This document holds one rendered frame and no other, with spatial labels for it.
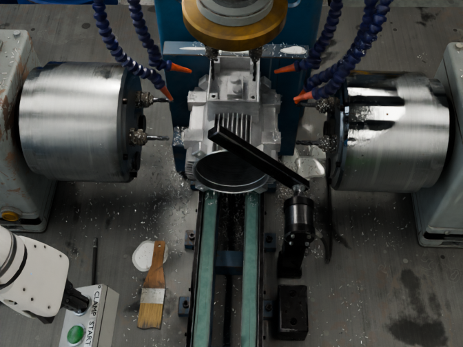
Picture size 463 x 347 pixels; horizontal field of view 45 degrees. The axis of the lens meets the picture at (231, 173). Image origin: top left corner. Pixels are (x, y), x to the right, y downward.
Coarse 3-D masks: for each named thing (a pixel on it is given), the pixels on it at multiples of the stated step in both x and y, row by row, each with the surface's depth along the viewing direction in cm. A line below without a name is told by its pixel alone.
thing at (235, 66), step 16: (224, 64) 115; (240, 64) 115; (256, 64) 113; (224, 80) 114; (240, 80) 112; (256, 80) 114; (208, 96) 108; (224, 96) 112; (240, 96) 111; (256, 96) 108; (208, 112) 110; (224, 112) 110; (240, 112) 110; (256, 112) 110
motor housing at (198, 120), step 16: (192, 112) 116; (272, 112) 116; (208, 128) 112; (240, 128) 110; (256, 128) 112; (272, 128) 114; (208, 144) 109; (256, 144) 110; (192, 160) 111; (208, 160) 122; (224, 160) 124; (240, 160) 124; (192, 176) 116; (208, 176) 120; (224, 176) 122; (240, 176) 122; (256, 176) 119; (224, 192) 120; (240, 192) 120
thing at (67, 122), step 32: (64, 64) 112; (96, 64) 112; (32, 96) 107; (64, 96) 106; (96, 96) 106; (128, 96) 110; (32, 128) 106; (64, 128) 105; (96, 128) 105; (128, 128) 111; (32, 160) 110; (64, 160) 108; (96, 160) 108; (128, 160) 112
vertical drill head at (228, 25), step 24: (192, 0) 95; (216, 0) 90; (240, 0) 89; (264, 0) 91; (192, 24) 92; (216, 24) 91; (240, 24) 91; (264, 24) 91; (216, 48) 92; (240, 48) 92
